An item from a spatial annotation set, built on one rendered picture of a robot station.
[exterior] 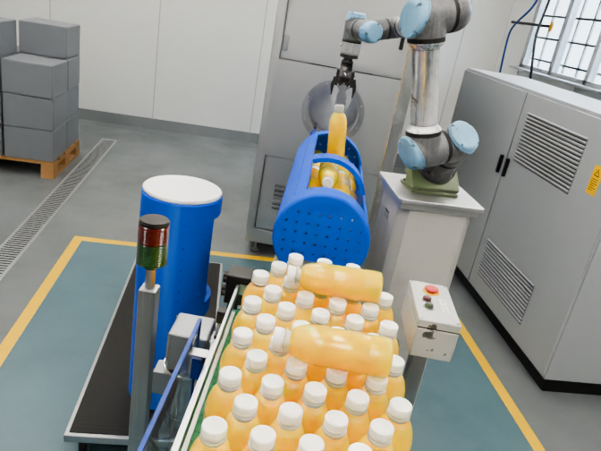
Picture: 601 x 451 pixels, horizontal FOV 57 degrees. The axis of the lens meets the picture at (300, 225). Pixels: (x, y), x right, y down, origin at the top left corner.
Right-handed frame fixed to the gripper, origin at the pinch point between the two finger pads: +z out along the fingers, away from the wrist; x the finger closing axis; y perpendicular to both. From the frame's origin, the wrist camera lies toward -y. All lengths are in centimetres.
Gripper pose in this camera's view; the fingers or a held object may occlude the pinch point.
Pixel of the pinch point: (339, 106)
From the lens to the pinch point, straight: 227.9
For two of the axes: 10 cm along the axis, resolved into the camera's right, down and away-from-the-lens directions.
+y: 0.7, -3.7, 9.3
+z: -1.6, 9.1, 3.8
